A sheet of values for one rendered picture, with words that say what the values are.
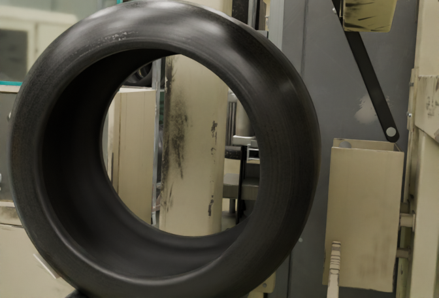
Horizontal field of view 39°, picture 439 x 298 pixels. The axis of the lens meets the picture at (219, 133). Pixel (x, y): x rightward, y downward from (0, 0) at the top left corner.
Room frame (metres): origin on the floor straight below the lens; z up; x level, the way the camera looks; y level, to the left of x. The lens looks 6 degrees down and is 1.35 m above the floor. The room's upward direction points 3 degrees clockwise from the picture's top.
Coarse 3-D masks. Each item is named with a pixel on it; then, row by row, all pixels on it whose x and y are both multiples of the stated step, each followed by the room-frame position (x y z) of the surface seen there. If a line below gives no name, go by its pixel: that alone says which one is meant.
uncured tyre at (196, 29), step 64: (64, 64) 1.07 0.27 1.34; (128, 64) 1.34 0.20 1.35; (256, 64) 1.02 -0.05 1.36; (64, 128) 1.33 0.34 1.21; (256, 128) 1.00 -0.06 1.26; (64, 192) 1.31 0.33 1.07; (64, 256) 1.07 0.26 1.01; (128, 256) 1.30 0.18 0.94; (192, 256) 1.31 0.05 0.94; (256, 256) 1.01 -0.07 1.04
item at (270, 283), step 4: (272, 276) 1.35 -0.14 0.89; (268, 280) 1.36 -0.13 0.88; (272, 280) 1.35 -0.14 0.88; (264, 284) 1.35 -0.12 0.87; (268, 284) 1.36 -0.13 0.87; (272, 284) 1.35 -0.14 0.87; (256, 288) 1.36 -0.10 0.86; (260, 288) 1.36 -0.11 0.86; (264, 288) 1.36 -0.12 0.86; (268, 288) 1.36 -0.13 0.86; (272, 288) 1.35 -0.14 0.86; (264, 292) 1.36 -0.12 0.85; (268, 292) 1.36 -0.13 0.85
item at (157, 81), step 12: (156, 60) 4.89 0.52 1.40; (144, 72) 5.57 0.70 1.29; (156, 72) 4.89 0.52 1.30; (132, 84) 5.12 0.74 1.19; (144, 84) 5.07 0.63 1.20; (156, 84) 4.89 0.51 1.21; (156, 96) 4.89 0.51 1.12; (156, 108) 4.89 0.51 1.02; (156, 120) 4.90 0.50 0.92; (156, 132) 4.90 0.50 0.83; (156, 144) 4.91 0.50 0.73; (156, 156) 4.92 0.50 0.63; (156, 168) 4.92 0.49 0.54; (156, 180) 4.93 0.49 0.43; (156, 192) 5.56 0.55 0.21; (156, 204) 4.98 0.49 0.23
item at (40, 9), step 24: (0, 0) 1.91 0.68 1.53; (24, 0) 1.89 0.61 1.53; (48, 0) 1.88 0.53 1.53; (72, 0) 1.86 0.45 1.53; (96, 0) 1.85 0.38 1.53; (120, 0) 1.83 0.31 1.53; (0, 24) 1.91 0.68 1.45; (24, 24) 1.89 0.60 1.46; (48, 24) 1.88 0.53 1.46; (72, 24) 1.86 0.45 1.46; (0, 48) 1.91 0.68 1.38; (24, 48) 1.89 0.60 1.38; (0, 72) 1.91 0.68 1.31; (24, 72) 1.89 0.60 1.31
